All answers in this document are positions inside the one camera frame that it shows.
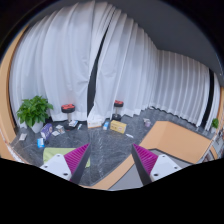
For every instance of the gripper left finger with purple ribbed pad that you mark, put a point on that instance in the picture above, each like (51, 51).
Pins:
(58, 166)

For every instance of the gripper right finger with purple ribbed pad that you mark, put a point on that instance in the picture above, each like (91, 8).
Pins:
(152, 167)

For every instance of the light green towel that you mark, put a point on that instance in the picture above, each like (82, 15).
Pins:
(49, 153)

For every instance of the small picture box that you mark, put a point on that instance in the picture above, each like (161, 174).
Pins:
(60, 129)

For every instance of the blue white carton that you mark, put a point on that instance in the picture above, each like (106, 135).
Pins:
(40, 143)

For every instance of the purple box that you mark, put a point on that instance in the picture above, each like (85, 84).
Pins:
(46, 131)

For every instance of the white orange box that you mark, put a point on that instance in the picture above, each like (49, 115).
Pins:
(94, 123)

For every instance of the yellow cardboard box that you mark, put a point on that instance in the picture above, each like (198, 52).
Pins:
(118, 126)

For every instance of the small blue box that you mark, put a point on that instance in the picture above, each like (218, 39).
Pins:
(106, 125)

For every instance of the green potted plant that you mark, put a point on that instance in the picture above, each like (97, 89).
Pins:
(33, 112)

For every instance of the small green plant right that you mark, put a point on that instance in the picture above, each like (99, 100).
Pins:
(214, 125)

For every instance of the white curtain right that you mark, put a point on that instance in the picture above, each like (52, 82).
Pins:
(132, 70)

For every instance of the white curtain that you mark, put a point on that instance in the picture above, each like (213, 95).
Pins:
(132, 70)
(55, 58)

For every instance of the white curtain left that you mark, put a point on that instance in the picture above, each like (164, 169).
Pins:
(55, 58)

